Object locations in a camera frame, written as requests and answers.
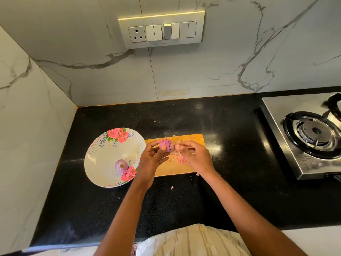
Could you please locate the person's right hand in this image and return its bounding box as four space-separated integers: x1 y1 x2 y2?
175 139 217 179

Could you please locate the person's left hand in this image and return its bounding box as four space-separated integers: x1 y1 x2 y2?
134 138 171 189

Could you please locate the pile of onion peels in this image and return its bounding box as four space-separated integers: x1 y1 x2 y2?
169 151 201 190

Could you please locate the small pink onion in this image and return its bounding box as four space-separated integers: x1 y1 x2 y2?
115 159 130 174
160 138 174 153

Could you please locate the person's right forearm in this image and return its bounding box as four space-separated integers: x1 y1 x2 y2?
202 170 309 256

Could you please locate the person's left forearm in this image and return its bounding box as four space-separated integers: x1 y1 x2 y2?
94 180 154 256

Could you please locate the wooden cutting board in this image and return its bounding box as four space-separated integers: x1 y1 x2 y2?
144 133 206 177

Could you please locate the black stone countertop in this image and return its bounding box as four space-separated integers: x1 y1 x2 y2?
29 87 341 247

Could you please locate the white floral plate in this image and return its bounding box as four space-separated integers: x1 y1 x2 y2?
84 127 147 188

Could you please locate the beige striped garment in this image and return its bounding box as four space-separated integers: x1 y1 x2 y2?
133 224 252 256

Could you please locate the stainless steel gas stove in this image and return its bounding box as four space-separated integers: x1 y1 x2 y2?
260 92 341 180

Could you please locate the black stove burner grate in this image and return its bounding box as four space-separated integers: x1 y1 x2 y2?
282 111 341 160
323 93 341 123

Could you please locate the white wall switch panel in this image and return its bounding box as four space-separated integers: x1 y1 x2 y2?
118 11 206 49

